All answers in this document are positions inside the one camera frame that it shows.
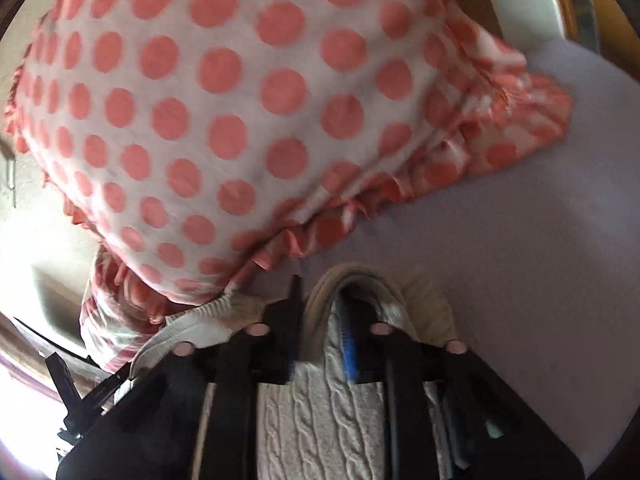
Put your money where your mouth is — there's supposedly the lavender sheet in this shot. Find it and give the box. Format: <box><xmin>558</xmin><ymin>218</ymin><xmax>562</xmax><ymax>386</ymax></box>
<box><xmin>235</xmin><ymin>35</ymin><xmax>640</xmax><ymax>480</ymax></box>

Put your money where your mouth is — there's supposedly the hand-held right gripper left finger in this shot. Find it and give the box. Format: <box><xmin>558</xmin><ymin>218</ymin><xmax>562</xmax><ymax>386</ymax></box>
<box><xmin>169</xmin><ymin>275</ymin><xmax>306</xmax><ymax>480</ymax></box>

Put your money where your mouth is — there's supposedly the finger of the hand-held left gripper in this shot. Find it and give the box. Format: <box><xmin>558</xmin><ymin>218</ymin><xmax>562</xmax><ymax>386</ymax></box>
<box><xmin>44</xmin><ymin>351</ymin><xmax>134</xmax><ymax>456</ymax></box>

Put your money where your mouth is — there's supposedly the pink polka dot garment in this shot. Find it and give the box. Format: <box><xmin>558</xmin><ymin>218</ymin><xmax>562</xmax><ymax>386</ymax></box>
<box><xmin>2</xmin><ymin>0</ymin><xmax>574</xmax><ymax>311</ymax></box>

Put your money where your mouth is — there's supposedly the cream cable-knit sweater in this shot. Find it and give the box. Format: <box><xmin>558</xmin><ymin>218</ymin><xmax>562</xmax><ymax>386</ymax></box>
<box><xmin>129</xmin><ymin>264</ymin><xmax>458</xmax><ymax>480</ymax></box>

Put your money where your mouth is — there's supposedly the wooden frame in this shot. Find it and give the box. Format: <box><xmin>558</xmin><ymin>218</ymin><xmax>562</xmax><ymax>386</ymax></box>
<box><xmin>542</xmin><ymin>0</ymin><xmax>602</xmax><ymax>48</ymax></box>

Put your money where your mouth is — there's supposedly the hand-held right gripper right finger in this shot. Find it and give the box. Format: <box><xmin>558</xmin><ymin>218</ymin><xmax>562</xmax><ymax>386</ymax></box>
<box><xmin>336</xmin><ymin>294</ymin><xmax>488</xmax><ymax>480</ymax></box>

